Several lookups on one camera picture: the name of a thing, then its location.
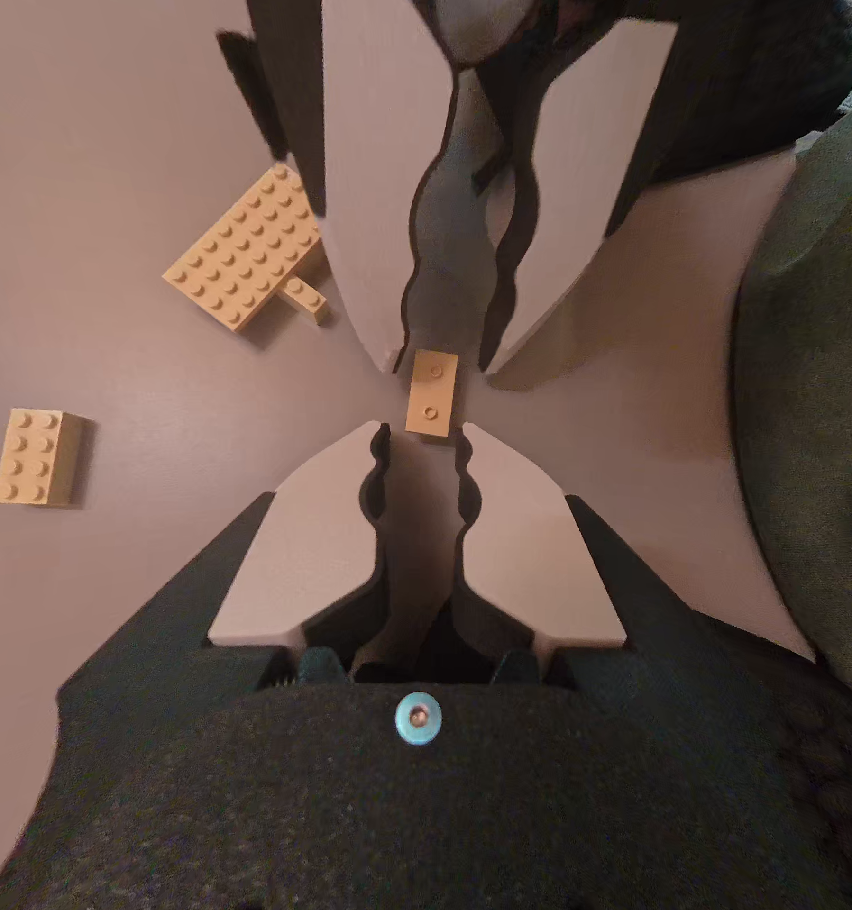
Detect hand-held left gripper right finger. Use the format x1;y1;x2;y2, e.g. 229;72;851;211
453;421;628;669

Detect tan eight-stud toy brick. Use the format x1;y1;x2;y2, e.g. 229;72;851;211
0;407;89;508

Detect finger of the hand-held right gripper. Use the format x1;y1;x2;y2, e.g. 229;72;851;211
477;20;680;374
321;0;461;374

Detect person's green sweatshirt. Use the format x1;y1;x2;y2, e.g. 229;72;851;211
730;92;852;712

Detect tan two-stud toy plate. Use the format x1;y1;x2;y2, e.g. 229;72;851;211
404;348;460;436

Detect tan toy plate assembly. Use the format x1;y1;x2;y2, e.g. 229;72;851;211
161;162;332;337

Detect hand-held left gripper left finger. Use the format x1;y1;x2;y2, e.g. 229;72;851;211
207;421;393;669

